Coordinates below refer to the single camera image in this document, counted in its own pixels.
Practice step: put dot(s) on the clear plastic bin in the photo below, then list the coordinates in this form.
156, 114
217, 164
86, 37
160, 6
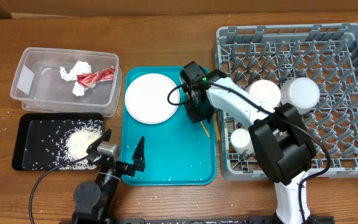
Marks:
40, 87

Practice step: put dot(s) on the pile of rice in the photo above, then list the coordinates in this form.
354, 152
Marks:
50, 143

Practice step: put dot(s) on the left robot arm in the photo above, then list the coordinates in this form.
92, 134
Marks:
93, 199

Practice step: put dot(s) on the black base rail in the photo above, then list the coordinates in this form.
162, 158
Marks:
250, 220

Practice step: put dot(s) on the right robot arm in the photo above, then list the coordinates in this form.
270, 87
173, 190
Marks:
283, 148

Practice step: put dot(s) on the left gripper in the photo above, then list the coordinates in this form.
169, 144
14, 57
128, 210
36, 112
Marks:
138, 158

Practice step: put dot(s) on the small pink plate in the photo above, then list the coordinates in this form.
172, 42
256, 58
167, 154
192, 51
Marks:
265, 90

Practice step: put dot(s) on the grey dishwasher rack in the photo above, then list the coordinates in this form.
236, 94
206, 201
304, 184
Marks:
325, 53

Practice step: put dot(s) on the grey bowl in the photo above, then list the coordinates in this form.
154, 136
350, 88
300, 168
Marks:
302, 93

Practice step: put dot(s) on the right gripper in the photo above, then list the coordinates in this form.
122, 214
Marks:
191, 107

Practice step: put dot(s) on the teal serving tray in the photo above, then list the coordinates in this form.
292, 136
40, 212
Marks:
177, 151

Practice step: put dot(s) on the black rectangular tray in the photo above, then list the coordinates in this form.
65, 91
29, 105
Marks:
23, 128

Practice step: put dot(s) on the red snack wrapper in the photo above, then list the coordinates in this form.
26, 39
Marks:
89, 79

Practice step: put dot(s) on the white napkin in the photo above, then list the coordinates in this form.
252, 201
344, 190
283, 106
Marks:
79, 68

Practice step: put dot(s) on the white cup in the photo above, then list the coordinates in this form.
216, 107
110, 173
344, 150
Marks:
241, 141

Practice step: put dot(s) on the large white plate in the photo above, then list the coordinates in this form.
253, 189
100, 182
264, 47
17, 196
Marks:
152, 98

